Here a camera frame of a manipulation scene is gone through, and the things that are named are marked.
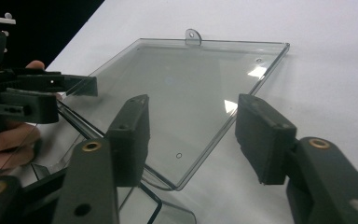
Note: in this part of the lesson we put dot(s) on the clear plastic compartment box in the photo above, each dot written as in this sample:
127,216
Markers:
183,93

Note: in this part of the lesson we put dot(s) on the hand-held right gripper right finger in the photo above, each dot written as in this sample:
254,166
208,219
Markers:
264,140

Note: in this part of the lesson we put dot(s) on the white board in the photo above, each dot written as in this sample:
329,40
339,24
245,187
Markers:
323,62

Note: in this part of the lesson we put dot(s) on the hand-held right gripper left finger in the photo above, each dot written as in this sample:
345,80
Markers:
130,140

